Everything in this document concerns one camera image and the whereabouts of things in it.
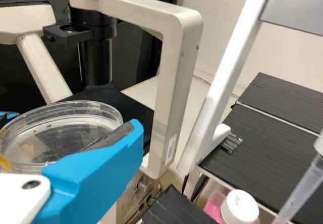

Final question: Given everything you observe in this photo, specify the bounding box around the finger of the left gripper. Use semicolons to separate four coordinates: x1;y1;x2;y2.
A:
0;111;16;122

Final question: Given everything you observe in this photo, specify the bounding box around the pipette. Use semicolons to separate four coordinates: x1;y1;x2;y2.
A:
272;130;323;224

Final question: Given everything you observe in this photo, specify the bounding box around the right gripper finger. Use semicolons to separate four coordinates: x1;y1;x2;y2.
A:
32;119;145;224

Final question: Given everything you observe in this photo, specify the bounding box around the cream microscope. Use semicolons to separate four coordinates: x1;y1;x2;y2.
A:
0;0;204;224

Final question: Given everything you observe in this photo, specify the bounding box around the white pipette stand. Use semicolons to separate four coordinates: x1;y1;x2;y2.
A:
176;0;323;176

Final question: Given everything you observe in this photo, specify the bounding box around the white-capped bottle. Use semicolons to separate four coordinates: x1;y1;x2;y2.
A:
203;189;260;224

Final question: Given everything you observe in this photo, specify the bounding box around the petri dish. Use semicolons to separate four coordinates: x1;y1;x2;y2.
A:
0;100;124;176

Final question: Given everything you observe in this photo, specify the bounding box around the small black ribbed block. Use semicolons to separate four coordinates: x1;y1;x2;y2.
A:
221;133;243;155

